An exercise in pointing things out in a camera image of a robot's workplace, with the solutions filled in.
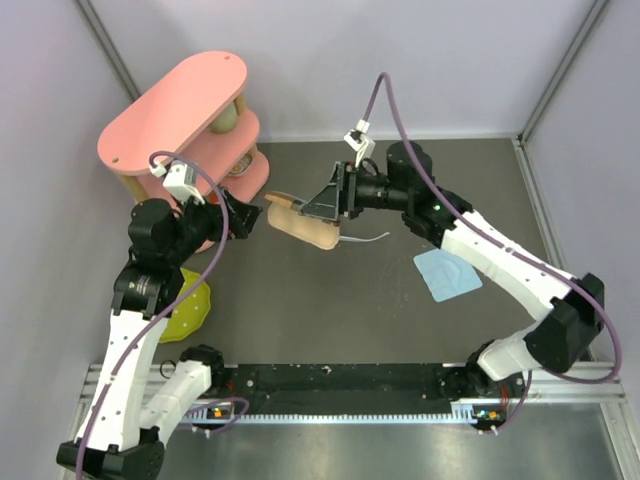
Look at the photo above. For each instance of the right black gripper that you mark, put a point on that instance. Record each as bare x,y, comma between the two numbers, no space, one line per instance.
341,189

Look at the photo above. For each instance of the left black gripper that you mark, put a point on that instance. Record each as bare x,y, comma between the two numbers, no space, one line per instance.
242,216

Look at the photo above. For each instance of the plaid glasses case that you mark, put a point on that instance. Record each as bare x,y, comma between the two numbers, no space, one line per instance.
284,214

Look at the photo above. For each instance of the light blue cleaning cloth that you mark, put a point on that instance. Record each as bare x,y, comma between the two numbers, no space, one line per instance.
447,276

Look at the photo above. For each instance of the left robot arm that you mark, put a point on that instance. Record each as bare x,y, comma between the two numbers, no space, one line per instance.
130,325

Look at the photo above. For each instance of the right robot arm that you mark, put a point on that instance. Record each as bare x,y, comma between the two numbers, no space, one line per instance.
566,310

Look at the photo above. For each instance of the white sunglasses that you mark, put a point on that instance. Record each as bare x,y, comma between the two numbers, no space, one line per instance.
360,240

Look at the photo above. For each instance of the small bowl on shelf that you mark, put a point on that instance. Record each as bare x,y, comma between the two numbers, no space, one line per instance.
241,166

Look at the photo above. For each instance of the beige ball on shelf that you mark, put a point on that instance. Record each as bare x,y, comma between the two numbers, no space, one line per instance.
225,121

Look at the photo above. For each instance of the pink tiered wooden shelf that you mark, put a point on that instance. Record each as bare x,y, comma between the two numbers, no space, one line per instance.
173,115

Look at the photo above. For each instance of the yellow-green dotted plate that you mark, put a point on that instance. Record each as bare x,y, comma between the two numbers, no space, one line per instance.
188,316

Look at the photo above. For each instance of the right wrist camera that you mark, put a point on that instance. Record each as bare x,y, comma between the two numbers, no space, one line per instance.
359,141

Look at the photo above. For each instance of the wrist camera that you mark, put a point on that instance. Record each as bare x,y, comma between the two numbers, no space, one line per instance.
359,141
179,181

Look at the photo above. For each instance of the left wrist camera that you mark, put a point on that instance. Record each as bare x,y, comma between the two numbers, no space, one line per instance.
179,181

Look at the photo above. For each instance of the aluminium frame rail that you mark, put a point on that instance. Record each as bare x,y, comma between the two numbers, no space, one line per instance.
583,386

